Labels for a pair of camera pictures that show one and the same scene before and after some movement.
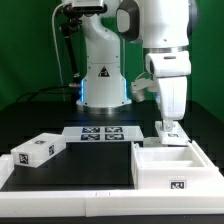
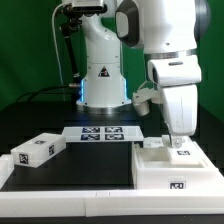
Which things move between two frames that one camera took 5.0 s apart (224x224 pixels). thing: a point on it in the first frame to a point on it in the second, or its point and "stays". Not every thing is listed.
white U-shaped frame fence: (95, 202) stays
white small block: (152, 141) stays
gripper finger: (167, 125) to (177, 142)
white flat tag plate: (103, 134) stays
